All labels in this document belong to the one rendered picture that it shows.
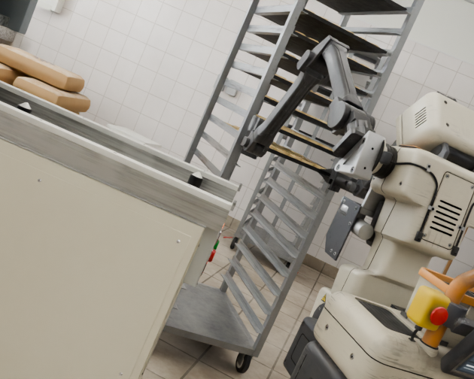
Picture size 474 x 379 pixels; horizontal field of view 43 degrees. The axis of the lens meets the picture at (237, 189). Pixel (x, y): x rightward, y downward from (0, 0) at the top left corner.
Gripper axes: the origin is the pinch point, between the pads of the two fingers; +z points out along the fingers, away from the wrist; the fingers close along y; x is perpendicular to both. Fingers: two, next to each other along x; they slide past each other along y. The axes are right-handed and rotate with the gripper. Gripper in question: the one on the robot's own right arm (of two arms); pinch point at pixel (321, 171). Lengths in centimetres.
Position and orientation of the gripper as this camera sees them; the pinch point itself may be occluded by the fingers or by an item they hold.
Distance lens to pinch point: 249.3
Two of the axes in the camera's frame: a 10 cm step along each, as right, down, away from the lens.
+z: -6.8, -3.6, 6.4
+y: -3.9, 9.2, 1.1
